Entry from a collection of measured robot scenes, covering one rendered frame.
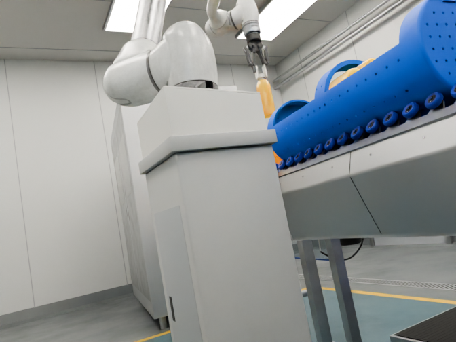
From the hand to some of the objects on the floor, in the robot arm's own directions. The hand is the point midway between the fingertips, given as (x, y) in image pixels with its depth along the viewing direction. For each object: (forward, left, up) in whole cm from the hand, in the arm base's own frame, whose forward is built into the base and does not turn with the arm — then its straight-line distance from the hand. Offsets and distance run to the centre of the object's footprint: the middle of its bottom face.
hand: (260, 72), depth 200 cm
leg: (+18, -13, -147) cm, 148 cm away
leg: (+4, -12, -148) cm, 148 cm away
